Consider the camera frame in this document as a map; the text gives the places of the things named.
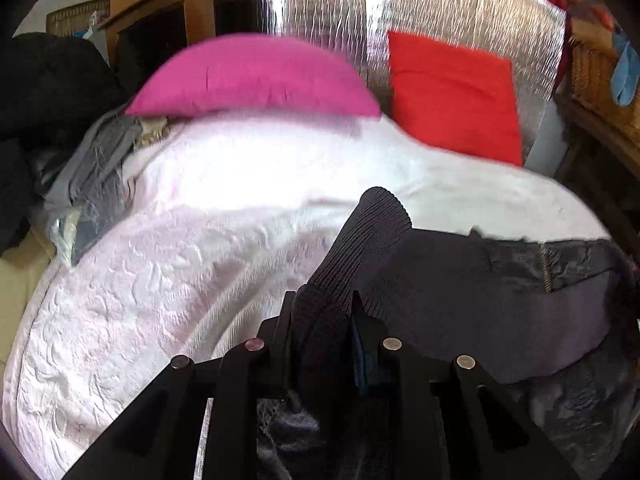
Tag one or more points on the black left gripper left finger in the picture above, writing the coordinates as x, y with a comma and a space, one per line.
197, 417

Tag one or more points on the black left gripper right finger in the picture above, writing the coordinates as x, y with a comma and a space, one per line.
428, 419

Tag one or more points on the black quilted puffer jacket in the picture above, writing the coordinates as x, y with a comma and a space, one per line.
555, 324

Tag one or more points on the cream leather sofa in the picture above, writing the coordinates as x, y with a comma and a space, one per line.
21, 269

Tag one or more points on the white textured bed blanket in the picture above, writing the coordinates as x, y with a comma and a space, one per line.
229, 213

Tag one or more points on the grey garment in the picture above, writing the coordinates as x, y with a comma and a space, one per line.
89, 195

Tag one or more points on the wooden side table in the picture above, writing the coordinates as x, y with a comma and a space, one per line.
602, 168

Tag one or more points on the red pillow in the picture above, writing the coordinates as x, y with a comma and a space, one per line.
456, 98

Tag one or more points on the pile of black coats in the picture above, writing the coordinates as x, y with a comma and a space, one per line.
52, 90

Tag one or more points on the pink pillow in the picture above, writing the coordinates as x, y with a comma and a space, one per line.
254, 71

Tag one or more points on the wicker basket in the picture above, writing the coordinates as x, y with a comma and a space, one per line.
592, 70

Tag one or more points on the light blue cloth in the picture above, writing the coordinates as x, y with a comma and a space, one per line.
625, 76

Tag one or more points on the silver foil insulation board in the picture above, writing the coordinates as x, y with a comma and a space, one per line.
528, 33

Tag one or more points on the brown wooden cabinet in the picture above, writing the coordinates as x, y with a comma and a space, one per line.
165, 5

